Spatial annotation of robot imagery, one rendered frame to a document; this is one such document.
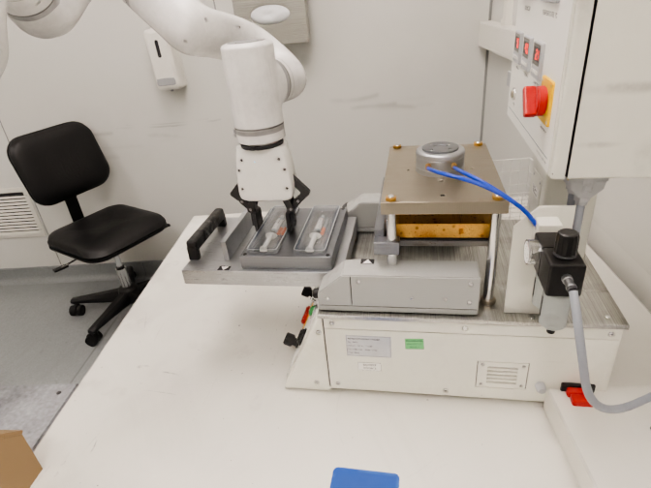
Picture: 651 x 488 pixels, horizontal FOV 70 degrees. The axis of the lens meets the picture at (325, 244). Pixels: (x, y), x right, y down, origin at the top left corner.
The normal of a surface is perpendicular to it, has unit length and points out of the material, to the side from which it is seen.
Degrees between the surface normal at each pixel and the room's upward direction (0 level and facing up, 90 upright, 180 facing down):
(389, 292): 90
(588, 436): 0
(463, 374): 90
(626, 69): 90
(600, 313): 0
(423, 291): 90
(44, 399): 0
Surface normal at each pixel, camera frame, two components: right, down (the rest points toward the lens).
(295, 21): -0.05, 0.48
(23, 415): -0.09, -0.87
